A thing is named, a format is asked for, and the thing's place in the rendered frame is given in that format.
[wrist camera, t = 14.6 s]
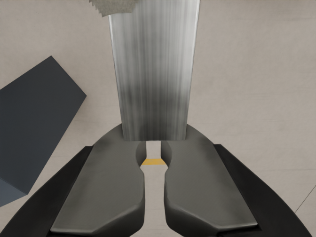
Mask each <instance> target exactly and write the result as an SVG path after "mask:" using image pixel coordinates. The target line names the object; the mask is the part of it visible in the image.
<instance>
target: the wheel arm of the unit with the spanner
mask: <svg viewBox="0 0 316 237"><path fill-rule="evenodd" d="M199 8H200V0H139V1H138V4H137V3H136V4H135V8H132V13H116V14H112V15H108V22H109V30H110V37H111V47H112V54H113V61H114V68H115V76H116V83H117V90H118V100H119V107H120V114H121V122H122V129H123V137H124V141H141V142H149V141H180V140H185V137H186V129H187V120H188V111H189V102H190V90H191V82H192V73H193V64H194V55H195V47H196V38H197V29H198V17H199Z"/></svg>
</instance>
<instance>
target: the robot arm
mask: <svg viewBox="0 0 316 237"><path fill-rule="evenodd" d="M160 156H161V159H162V160H163V161H164V162H165V163H166V165H167V167H168V169H167V170H166V172H165V182H164V207H165V216H166V223H167V225H168V227H169V228H170V229H171V230H173V231H175V232H176V233H178V234H180V235H181V236H183V237H312V235H311V234H310V232H309V231H308V230H307V228H306V227H305V226H304V224H303V223H302V222H301V220H300V219H299V218H298V216H297V215H296V214H295V213H294V212H293V210H292V209H291V208H290V207H289V206H288V205H287V204H286V202H284V201H283V200H282V199H281V198H280V197H279V195H277V194H276V193H275V192H274V191H273V190H272V188H271V187H269V186H268V185H267V184H266V183H265V182H264V181H263V180H262V179H260V178H259V177H258V176H257V175H256V174H255V173H254V172H252V171H251V170H250V169H249V168H248V167H247V166H245V165H244V164H243V163H242V162H241V161H240V160H239V159H237V158H236V157H235V156H234V155H233V154H232V153H230V152H229V151H228V150H227V149H226V148H225V147H224V146H222V145H221V144H214V143H213V142H212V141H210V140H209V139H208V138H207V137H206V136H205V135H203V134H202V133H201V132H199V131H198V130H197V129H195V128H194V127H192V126H190V125H189V124H187V129H186V137H185V140H180V141H161V154H160ZM146 158H147V149H146V142H141V141H124V137H123V129H122V123H121V124H119V125H118V126H116V127H114V128H113V129H111V130H110V131H109V132H107V133H106V134H105V135H103V136H102V137H101V138H100V139H99V140H98V141H97V142H95V143H94V144H93V145H92V146H85V147H84V148H83V149H82V150H81V151H80V152H79V153H77V154H76V155H75V156H74V157H73V158H72V159H71V160H70V161H69V162H68V163H67V164H65V165H64V166H63V167H62V168H61V169H60V170H59V171H58V172H57V173H56V174H55V175H53V176H52V177H51V178H50V179H49V180H48V181H47V182H46V183H45V184H44V185H43V186H41V187H40V188H39V189H38V190H37V191H36V192H35V193H34V194H33V195H32V196H31V197H30V198H29V199H28V200H27V201H26V202H25V203H24V204H23V206H22V207H21V208H20V209H19V210H18V211H17V212H16V214H15V215H14V216H13V217H12V219H11V220H10V221H9V222H8V224H7V225H6V226H5V228H4V229H3V230H2V232H1V233H0V237H130V236H131V235H133V234H134V233H136V232H137V231H139V230H140V229H141V228H142V226H143V224H144V215H145V181H144V173H143V171H142V170H141V168H140V167H141V165H142V163H143V162H144V161H145V159H146Z"/></svg>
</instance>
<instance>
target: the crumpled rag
mask: <svg viewBox="0 0 316 237"><path fill-rule="evenodd" d="M138 1H139V0H89V3H90V2H92V6H95V10H97V9H98V12H99V14H100V13H102V17H105V16H108V15H112V14H116V13H132V8H135V4H136V3H137V4H138Z"/></svg>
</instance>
